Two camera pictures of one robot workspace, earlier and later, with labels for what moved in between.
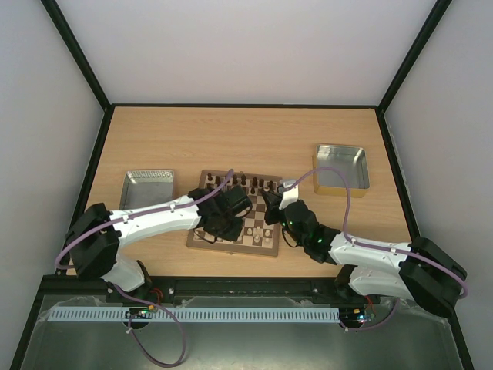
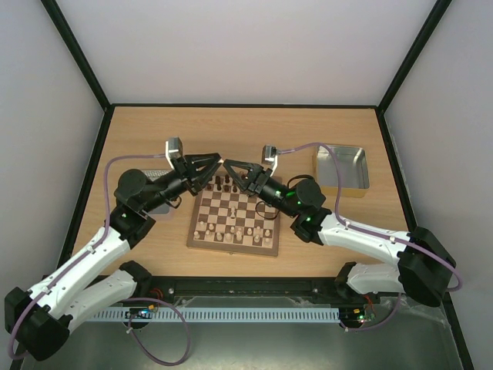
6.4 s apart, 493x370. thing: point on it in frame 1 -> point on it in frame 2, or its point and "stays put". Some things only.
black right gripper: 273,204 -> 257,179
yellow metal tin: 350,160 stays put
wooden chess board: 257,237 stays put
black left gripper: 233,236 -> 189,173
